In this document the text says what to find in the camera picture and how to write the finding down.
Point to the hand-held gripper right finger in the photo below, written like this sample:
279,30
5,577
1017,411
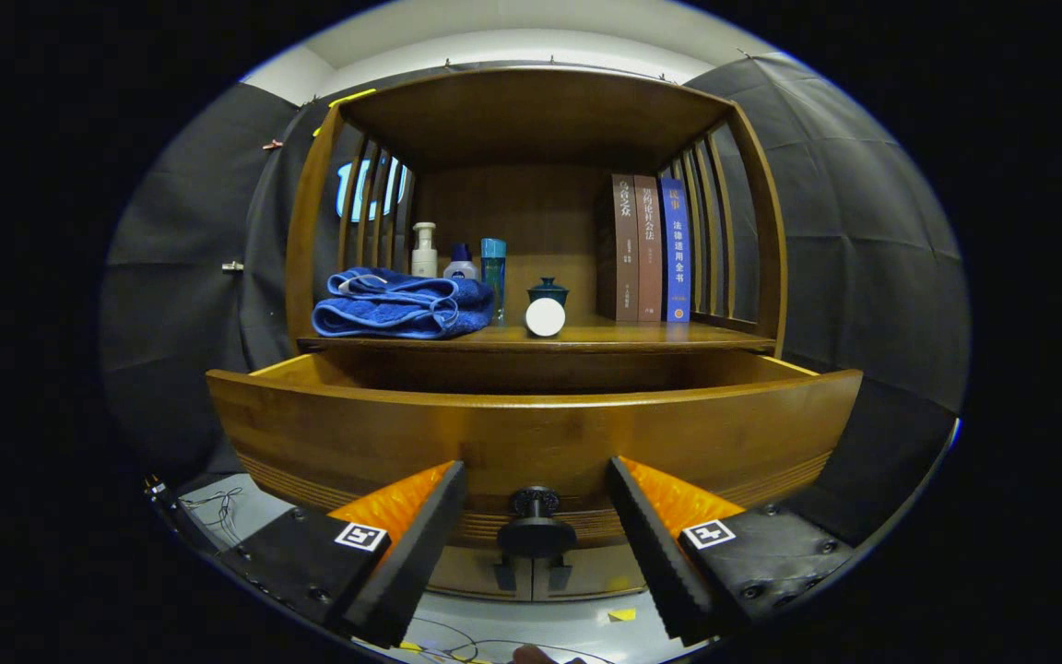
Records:
655,553

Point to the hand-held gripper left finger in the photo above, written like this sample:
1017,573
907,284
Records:
416,563

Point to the wooden drawer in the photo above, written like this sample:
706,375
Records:
540,433

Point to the white facial cleanser tube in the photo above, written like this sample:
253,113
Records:
545,318

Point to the wooden cabinet door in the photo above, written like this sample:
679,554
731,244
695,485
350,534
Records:
466,572
595,576

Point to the wooden countertop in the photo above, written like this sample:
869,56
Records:
623,334

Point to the wooden cabinet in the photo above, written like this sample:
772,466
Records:
540,120

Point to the yellow floor tape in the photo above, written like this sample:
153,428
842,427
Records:
621,613

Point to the folded blue towel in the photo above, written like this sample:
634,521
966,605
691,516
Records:
402,309

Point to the blue lidded tea bowl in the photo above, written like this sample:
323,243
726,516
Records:
548,288

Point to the small white blue-capped bottle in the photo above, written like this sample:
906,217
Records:
460,269

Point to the light brown book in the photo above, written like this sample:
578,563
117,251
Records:
648,249

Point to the white pump bottle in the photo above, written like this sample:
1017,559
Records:
424,258

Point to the blue book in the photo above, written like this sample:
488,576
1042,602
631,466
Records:
676,249

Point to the tall teal bottle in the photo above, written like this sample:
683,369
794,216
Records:
493,267

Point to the dark brown book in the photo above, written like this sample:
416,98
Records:
625,249

